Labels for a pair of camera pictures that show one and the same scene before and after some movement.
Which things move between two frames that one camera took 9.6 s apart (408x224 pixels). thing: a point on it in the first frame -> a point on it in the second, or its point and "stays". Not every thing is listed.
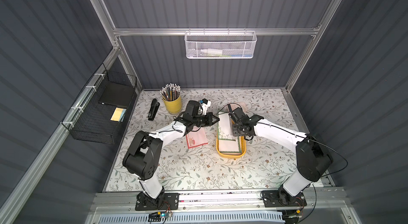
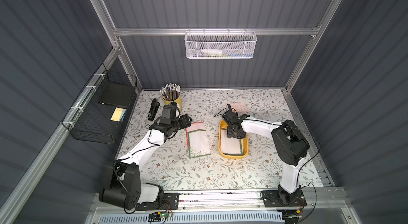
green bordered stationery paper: (226, 128) -> (198, 144)
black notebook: (117, 94) stays
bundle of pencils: (170, 92) stays
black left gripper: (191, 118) -> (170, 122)
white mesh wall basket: (220, 44) stays
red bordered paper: (231, 147) stays
